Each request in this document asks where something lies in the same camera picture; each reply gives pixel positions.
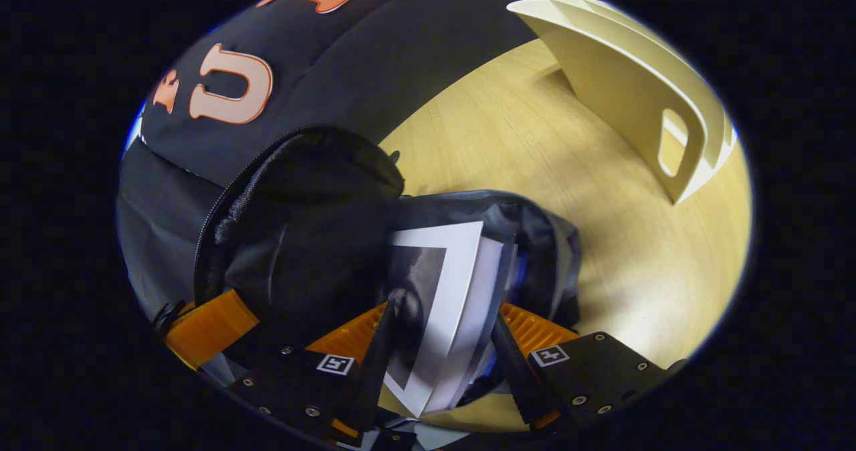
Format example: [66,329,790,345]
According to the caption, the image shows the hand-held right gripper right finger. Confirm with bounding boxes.
[492,302,687,433]

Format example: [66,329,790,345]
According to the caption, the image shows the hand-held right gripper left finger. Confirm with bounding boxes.
[231,302,397,440]

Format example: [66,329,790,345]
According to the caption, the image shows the white book grey photo cover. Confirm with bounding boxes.
[378,221,519,420]

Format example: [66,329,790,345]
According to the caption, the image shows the grey schoolbag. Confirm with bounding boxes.
[193,125,582,405]

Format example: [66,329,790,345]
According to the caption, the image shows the cream bookshelf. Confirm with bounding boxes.
[507,0,738,205]

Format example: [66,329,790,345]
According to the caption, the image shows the black backdrop cloth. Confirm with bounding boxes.
[117,0,603,321]

